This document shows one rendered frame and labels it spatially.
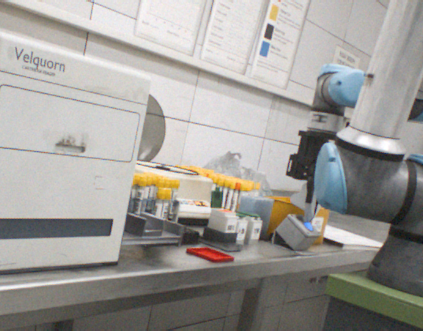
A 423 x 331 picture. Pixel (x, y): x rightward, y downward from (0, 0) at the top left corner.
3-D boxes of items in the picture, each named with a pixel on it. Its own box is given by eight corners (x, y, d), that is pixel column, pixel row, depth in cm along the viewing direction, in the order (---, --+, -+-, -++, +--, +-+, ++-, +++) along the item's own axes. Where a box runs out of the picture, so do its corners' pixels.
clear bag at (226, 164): (228, 210, 190) (240, 154, 187) (179, 198, 196) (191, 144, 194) (246, 205, 213) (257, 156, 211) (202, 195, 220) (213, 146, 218)
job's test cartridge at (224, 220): (222, 242, 121) (228, 213, 120) (205, 236, 124) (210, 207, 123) (233, 242, 124) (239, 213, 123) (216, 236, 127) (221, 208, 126)
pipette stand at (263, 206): (252, 240, 139) (261, 200, 138) (228, 232, 143) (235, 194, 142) (271, 239, 147) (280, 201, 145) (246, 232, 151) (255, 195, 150)
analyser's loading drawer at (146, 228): (99, 251, 89) (105, 219, 88) (72, 239, 93) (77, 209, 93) (180, 247, 105) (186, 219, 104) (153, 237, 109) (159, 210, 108)
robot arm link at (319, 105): (326, 61, 128) (316, 65, 136) (315, 110, 129) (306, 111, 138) (361, 67, 128) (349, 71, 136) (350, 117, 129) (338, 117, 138)
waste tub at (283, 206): (302, 246, 145) (310, 207, 144) (255, 232, 153) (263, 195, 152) (323, 244, 155) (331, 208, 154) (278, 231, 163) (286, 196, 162)
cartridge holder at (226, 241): (227, 251, 119) (231, 235, 119) (194, 239, 125) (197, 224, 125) (242, 251, 123) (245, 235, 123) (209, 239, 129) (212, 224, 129)
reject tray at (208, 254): (213, 262, 106) (214, 258, 106) (185, 252, 111) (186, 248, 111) (234, 261, 112) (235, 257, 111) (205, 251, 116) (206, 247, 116)
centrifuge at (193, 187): (160, 224, 137) (170, 173, 135) (91, 197, 159) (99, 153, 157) (228, 227, 152) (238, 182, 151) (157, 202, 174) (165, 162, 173)
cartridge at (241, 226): (233, 245, 128) (239, 216, 127) (216, 239, 131) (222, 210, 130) (243, 244, 131) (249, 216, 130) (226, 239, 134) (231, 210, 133)
